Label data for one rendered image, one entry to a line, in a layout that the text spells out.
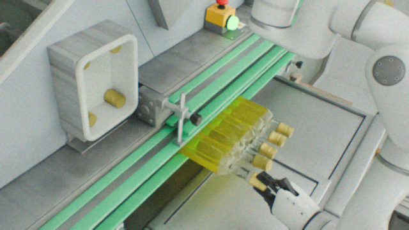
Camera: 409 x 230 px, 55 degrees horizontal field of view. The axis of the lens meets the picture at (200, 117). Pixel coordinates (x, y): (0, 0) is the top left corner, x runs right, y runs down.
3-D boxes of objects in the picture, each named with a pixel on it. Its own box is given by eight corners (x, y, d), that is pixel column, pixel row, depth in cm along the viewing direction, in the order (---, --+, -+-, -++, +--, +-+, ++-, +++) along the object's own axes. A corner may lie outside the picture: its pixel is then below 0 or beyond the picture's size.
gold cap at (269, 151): (256, 154, 112) (270, 162, 110) (259, 145, 110) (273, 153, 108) (262, 147, 114) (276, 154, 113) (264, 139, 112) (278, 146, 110)
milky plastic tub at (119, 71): (61, 129, 94) (87, 145, 90) (46, 46, 79) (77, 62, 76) (114, 96, 105) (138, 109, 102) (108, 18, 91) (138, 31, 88)
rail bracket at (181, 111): (154, 134, 106) (192, 156, 101) (155, 83, 95) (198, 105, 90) (161, 128, 108) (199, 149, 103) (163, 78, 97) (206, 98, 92)
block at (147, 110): (134, 118, 107) (154, 130, 104) (133, 90, 101) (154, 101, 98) (142, 112, 110) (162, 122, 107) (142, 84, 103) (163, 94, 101)
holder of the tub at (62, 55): (64, 144, 97) (86, 158, 94) (46, 46, 80) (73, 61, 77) (113, 110, 109) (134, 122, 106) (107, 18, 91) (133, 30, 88)
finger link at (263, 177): (283, 188, 99) (263, 172, 103) (285, 179, 97) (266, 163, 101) (275, 194, 97) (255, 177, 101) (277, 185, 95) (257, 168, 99)
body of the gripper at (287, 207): (318, 231, 98) (283, 202, 104) (330, 206, 92) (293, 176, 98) (299, 248, 94) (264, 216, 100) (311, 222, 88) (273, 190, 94)
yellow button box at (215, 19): (202, 27, 131) (222, 34, 128) (205, 6, 126) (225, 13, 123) (214, 20, 135) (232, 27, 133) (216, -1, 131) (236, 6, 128)
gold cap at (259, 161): (252, 169, 107) (266, 174, 105) (251, 158, 106) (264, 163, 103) (259, 162, 109) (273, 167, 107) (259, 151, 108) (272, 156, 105)
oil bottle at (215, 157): (162, 144, 113) (225, 180, 105) (163, 130, 110) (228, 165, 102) (174, 134, 117) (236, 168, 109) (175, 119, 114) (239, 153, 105)
